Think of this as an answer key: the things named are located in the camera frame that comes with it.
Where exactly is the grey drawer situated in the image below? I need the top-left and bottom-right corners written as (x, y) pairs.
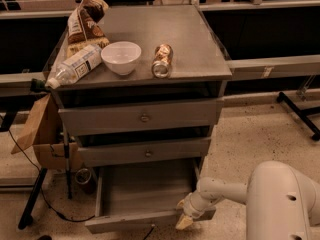
top-left (78, 137), bottom-right (211, 167)
top-left (85, 158), bottom-right (200, 234)
top-left (59, 98), bottom-right (223, 136)

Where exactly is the thin black tripod pole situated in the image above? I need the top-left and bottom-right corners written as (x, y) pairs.
top-left (63, 124), bottom-right (72, 199)

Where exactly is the black stand leg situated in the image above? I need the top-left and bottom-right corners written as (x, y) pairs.
top-left (18, 168), bottom-right (47, 230)

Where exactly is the cardboard box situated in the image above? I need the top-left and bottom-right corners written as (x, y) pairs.
top-left (11, 94), bottom-right (66, 170)

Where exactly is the white bowl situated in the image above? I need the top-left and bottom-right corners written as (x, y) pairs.
top-left (101, 41), bottom-right (142, 75)

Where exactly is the clear plastic water bottle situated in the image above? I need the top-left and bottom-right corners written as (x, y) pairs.
top-left (46, 44), bottom-right (102, 89)

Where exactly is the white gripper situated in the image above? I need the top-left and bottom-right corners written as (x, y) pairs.
top-left (175, 191), bottom-right (216, 230)

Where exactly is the brown cup on floor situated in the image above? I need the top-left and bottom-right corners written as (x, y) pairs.
top-left (75, 168), bottom-right (96, 194)

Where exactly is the black cable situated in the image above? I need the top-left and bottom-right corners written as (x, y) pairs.
top-left (0, 115), bottom-right (156, 240)

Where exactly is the grey metal rail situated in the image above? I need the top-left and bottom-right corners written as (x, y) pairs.
top-left (227, 55), bottom-right (320, 81)

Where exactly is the black stand base right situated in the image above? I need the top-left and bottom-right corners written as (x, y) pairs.
top-left (276, 92), bottom-right (320, 141)

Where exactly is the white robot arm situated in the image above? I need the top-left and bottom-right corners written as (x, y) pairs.
top-left (176, 161), bottom-right (320, 240)

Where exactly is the metal drink can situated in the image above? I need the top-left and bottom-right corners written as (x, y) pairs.
top-left (151, 44), bottom-right (173, 78)

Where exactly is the grey middle drawer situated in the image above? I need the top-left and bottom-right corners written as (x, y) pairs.
top-left (78, 137), bottom-right (211, 167)

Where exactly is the grey drawer cabinet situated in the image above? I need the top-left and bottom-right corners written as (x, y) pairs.
top-left (44, 4), bottom-right (233, 235)

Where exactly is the grey top drawer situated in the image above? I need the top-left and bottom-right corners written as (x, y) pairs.
top-left (59, 98), bottom-right (223, 136)

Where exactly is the brown chip bag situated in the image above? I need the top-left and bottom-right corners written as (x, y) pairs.
top-left (68, 0), bottom-right (109, 47)

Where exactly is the grey bottom drawer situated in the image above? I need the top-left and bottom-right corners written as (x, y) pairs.
top-left (85, 158), bottom-right (200, 234)

